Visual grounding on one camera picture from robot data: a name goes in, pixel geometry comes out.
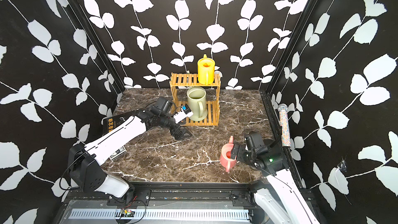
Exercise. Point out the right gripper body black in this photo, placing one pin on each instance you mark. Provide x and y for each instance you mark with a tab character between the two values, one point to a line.
243	154

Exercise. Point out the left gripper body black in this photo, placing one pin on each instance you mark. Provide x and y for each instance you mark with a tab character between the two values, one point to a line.
166	121

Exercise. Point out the green watering can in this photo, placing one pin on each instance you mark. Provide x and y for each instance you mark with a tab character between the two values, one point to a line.
197	103

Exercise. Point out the wooden slatted shelf rack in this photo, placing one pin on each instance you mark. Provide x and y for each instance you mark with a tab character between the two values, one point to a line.
191	80

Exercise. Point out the yellow watering can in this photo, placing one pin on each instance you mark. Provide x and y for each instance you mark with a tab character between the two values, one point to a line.
206	70

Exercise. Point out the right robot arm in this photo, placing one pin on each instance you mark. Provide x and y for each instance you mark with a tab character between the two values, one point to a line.
277	199

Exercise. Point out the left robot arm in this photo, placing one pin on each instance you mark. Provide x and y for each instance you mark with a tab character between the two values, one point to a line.
85	161

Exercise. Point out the pink watering can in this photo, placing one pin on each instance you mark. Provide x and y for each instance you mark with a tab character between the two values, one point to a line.
226	155

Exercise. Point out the playing card box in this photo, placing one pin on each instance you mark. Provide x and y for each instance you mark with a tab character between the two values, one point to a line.
117	153

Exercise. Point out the sprinkle filled clear tube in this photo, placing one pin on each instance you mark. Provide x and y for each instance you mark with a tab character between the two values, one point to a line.
284	122

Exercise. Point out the white perforated strip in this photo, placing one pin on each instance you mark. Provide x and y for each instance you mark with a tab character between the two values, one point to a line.
234	215

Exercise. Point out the small circuit board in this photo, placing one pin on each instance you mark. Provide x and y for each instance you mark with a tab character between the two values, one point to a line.
126	213

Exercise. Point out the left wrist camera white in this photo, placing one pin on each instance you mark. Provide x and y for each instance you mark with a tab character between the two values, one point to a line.
182	114

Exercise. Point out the black front rail frame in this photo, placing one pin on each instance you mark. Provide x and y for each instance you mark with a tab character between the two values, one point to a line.
165	196

